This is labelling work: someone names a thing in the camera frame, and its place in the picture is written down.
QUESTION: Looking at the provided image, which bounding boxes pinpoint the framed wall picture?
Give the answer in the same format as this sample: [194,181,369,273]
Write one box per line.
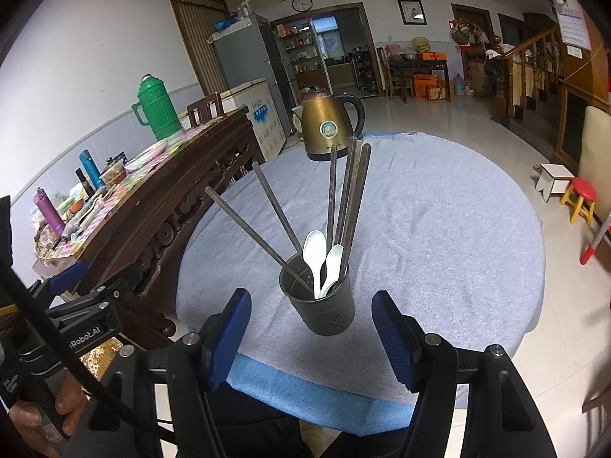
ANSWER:
[397,0,427,26]

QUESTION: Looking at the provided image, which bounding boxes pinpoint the wooden stair railing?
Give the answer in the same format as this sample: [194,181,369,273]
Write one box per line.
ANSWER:
[491,26,564,122]

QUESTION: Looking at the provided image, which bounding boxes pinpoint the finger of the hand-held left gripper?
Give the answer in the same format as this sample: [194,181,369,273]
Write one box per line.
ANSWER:
[27,261,91,297]
[45,272,132,330]

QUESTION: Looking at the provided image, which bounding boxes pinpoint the pile of snack packets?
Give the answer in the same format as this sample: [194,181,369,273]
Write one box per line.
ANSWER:
[31,126,211,268]

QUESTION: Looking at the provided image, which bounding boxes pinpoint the shelf with bottles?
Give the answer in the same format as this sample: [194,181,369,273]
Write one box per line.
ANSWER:
[274,19,330,91]

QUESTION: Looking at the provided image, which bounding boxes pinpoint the dark wooden chair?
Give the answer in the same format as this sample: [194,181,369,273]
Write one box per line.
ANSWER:
[186,92,225,127]

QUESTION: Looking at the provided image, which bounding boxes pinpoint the small white stool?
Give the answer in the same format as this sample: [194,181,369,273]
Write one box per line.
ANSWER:
[533,163,576,201]

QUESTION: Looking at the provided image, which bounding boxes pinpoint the dark wooden dining table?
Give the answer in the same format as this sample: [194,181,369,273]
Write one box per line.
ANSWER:
[382,55,452,103]

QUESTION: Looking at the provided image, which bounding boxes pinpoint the orange cardboard box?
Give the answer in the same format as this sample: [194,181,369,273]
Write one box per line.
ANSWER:
[413,74,437,100]

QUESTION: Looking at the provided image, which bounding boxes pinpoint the brown wooden door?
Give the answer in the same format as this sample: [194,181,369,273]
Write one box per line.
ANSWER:
[167,0,232,98]

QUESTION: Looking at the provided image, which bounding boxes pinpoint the red and yellow stool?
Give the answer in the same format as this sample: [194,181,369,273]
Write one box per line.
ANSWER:
[559,177,597,226]

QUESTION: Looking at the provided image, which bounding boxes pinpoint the bronze electric kettle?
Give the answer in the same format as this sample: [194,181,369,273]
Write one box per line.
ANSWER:
[300,86,366,162]

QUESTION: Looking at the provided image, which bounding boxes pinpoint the white plastic spoon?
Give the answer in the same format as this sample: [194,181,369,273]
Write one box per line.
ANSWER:
[302,230,328,299]
[319,244,345,298]

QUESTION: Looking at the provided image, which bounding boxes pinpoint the person's left hand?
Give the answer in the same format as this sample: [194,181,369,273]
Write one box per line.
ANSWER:
[10,372,90,456]

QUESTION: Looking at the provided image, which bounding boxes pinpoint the blue water bottle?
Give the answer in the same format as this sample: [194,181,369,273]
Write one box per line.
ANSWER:
[79,150,105,190]

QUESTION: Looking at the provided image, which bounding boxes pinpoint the black cable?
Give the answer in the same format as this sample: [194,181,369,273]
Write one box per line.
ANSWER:
[0,255,163,440]

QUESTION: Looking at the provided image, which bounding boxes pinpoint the metal kitchen rack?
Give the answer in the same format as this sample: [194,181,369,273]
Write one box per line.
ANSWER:
[351,48,380,96]

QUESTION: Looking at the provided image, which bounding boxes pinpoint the beige sofa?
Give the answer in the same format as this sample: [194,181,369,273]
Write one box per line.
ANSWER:
[577,105,611,223]

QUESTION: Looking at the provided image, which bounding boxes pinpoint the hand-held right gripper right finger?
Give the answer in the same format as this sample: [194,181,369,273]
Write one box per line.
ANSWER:
[371,290,557,458]

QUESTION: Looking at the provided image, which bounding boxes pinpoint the pink wall calendar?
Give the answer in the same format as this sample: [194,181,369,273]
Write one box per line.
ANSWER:
[544,0,593,51]

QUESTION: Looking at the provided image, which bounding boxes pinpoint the carved wooden sideboard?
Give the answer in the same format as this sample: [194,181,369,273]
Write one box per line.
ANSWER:
[31,107,265,349]

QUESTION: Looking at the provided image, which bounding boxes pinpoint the red plastic chair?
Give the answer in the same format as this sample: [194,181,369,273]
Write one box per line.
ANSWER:
[580,214,611,265]

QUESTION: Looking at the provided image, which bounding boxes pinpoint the grey refrigerator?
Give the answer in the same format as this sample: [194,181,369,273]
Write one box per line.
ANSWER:
[207,13,294,120]

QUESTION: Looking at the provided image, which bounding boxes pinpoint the purple water bottle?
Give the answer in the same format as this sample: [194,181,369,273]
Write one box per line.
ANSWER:
[32,187,65,236]

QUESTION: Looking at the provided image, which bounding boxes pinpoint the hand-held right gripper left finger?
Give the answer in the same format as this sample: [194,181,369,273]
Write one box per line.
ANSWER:
[62,287,253,458]

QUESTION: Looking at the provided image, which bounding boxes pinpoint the dark metal utensil holder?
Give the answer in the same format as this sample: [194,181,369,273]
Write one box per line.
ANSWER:
[279,253,356,337]

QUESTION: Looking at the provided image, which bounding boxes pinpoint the green thermos jug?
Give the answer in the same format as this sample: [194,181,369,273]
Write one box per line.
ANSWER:
[132,74,183,141]

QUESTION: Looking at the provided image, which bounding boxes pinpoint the white chest freezer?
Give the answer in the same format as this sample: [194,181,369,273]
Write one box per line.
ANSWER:
[179,77,287,158]

